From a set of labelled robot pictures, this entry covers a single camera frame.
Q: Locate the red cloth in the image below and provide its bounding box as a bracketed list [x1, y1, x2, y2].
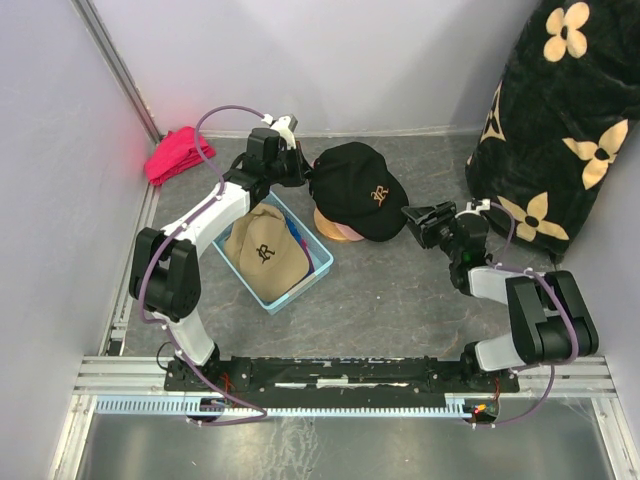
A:
[144, 126, 216, 186]

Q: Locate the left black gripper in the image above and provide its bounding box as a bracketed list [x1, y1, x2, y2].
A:
[266, 141, 317, 188]

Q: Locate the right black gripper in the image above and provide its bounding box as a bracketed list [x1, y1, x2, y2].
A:
[400, 199, 460, 262]

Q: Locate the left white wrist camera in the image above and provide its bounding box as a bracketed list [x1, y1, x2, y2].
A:
[261, 114, 298, 150]

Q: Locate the black floral blanket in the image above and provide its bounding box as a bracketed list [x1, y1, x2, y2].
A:
[465, 1, 639, 257]

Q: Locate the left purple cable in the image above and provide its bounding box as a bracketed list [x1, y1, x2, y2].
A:
[137, 104, 271, 426]

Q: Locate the pink cap with R logo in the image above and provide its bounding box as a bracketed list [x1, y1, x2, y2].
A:
[309, 149, 364, 243]

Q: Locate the tan cap in basket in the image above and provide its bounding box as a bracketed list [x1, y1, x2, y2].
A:
[224, 203, 310, 303]

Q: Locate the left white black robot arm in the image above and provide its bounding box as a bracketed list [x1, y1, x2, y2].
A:
[129, 122, 310, 390]

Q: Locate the wooden hat stand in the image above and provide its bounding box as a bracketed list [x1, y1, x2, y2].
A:
[313, 208, 364, 243]

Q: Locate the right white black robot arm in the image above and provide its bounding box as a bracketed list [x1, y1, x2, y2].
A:
[402, 199, 599, 391]

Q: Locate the aluminium corner profile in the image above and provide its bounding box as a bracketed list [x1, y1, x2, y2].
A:
[71, 0, 163, 144]

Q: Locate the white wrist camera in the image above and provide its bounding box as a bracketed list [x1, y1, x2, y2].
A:
[461, 199, 491, 215]
[261, 114, 298, 150]

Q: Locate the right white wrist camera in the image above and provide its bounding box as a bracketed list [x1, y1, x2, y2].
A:
[461, 199, 491, 215]

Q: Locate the light blue cable duct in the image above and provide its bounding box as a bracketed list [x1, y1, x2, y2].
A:
[94, 395, 474, 419]

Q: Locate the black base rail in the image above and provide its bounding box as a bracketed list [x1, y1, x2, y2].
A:
[164, 355, 521, 409]

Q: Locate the colourful cap in basket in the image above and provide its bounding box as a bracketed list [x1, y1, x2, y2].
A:
[285, 217, 315, 277]

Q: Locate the light blue plastic basket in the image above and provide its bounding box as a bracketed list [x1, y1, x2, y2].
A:
[213, 193, 333, 315]

